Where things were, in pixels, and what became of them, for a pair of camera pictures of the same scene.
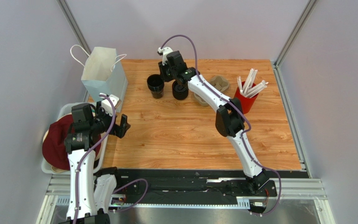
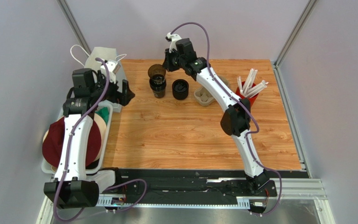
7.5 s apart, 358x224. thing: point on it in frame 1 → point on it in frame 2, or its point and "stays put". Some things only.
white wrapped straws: (248, 91) stays put
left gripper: (120, 130) → (125, 97)
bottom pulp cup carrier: (219, 83) stays put
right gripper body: (167, 72) → (169, 62)
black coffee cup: (155, 83) stays put
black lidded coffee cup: (180, 92) stays put
